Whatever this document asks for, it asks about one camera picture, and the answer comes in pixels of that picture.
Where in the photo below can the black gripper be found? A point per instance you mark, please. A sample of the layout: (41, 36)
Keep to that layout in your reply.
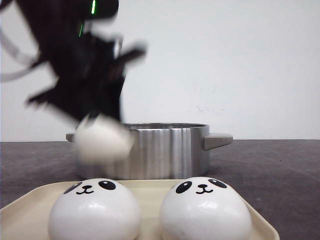
(95, 86)

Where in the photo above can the panda bun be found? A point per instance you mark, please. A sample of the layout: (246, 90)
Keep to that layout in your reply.
(95, 209)
(101, 139)
(204, 208)

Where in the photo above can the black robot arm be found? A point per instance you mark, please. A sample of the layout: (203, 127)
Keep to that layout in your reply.
(57, 27)

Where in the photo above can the stainless steel steamer pot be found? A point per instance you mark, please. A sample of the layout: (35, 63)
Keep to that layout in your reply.
(160, 151)

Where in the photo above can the cream plastic tray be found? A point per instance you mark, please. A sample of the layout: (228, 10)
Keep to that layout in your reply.
(27, 217)

